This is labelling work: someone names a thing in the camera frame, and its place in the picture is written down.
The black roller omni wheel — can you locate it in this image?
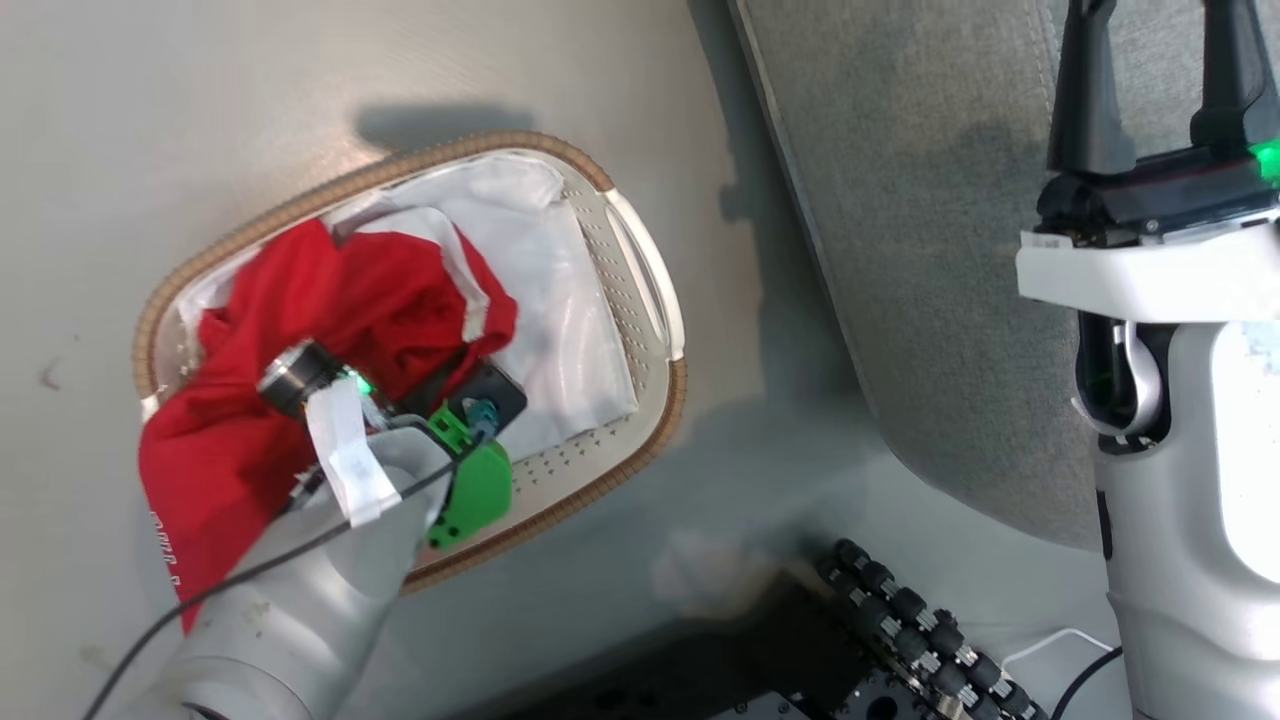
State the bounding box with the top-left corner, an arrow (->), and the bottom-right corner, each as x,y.
817,537 -> 1050,720

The red shirt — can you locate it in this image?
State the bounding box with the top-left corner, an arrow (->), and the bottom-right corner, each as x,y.
137,217 -> 520,637

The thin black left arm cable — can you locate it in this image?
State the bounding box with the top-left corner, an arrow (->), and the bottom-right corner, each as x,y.
82,425 -> 493,720

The thin white cable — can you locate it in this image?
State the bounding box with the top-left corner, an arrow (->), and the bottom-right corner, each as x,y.
999,626 -> 1117,693

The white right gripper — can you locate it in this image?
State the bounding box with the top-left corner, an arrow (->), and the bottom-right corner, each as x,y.
1016,0 -> 1280,326

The white cloth in basket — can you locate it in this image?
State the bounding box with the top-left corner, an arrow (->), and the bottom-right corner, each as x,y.
180,153 -> 642,463

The grey fabric sofa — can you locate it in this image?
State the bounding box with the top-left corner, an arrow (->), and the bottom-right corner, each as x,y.
725,0 -> 1280,553

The white laundry basket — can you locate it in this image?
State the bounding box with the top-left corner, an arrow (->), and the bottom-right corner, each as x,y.
132,129 -> 690,597

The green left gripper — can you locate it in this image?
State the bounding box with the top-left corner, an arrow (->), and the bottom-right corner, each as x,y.
427,362 -> 529,550

